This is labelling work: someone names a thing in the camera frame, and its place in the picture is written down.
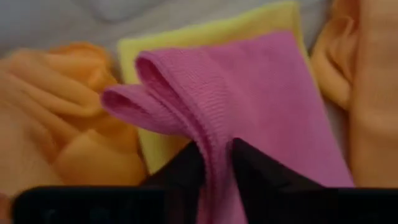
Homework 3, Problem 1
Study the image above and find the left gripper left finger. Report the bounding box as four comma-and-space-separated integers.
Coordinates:
141, 141, 206, 188

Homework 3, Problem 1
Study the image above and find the yellow microfiber towel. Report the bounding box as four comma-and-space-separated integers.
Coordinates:
116, 1, 309, 175

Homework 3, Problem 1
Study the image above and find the pink microfiber towel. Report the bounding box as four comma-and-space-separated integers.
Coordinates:
101, 30, 355, 224

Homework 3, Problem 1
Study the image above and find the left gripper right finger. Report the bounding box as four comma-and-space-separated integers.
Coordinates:
231, 137, 327, 189

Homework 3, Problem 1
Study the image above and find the orange microfiber towel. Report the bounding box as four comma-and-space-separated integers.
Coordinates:
43, 41, 121, 94
0, 49, 149, 200
310, 0, 398, 189

